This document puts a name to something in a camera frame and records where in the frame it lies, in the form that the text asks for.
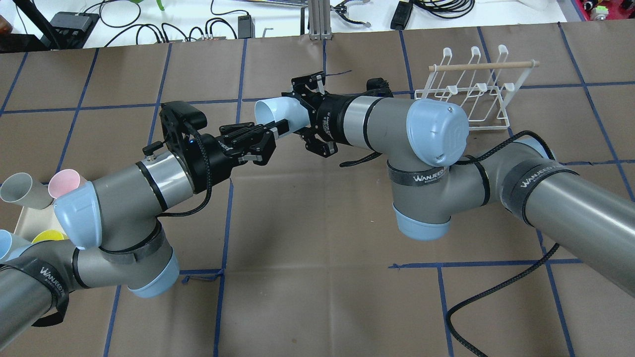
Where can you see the yellow plastic cup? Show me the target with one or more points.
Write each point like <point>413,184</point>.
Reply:
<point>49,235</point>

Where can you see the grey plastic cup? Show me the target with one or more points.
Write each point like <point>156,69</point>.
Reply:
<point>23,190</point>

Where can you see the black power adapter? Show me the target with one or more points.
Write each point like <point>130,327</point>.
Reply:
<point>401,16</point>

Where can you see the aluminium frame post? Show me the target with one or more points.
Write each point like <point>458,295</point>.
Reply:
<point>319,19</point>

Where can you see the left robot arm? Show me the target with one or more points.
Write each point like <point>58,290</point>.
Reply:
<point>114,235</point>

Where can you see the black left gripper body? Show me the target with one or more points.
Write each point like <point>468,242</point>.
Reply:
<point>214,154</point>

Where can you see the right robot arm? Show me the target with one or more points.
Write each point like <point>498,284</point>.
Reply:
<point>432,180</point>

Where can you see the pink plastic cup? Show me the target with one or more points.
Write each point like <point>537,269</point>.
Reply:
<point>64,182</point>

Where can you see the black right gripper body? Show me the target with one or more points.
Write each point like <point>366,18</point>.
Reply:
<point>329,117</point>

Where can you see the cream serving tray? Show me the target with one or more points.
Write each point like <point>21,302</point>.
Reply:
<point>32,222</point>

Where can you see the white wire cup rack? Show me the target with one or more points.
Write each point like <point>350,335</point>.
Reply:
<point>483,89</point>

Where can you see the light blue plastic cup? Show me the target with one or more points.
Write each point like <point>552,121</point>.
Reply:
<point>268,110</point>

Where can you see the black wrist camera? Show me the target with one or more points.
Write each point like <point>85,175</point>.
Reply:
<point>178,122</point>

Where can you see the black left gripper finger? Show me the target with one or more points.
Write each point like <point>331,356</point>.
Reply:
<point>279,128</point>

